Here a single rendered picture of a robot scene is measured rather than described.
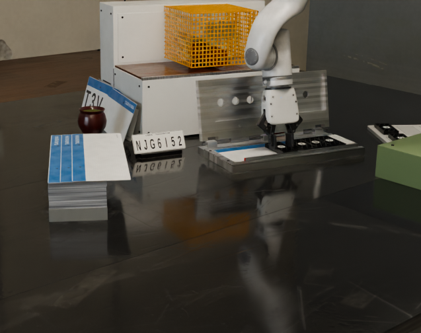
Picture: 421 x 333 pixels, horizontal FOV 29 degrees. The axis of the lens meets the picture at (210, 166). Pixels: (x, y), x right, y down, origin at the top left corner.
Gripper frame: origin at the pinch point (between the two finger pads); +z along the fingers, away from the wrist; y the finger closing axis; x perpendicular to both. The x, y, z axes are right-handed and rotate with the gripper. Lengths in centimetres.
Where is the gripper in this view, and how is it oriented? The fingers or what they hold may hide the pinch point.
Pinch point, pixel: (281, 141)
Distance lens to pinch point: 236.7
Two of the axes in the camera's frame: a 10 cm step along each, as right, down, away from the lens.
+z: 0.7, 9.9, 1.2
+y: 8.9, -1.2, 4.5
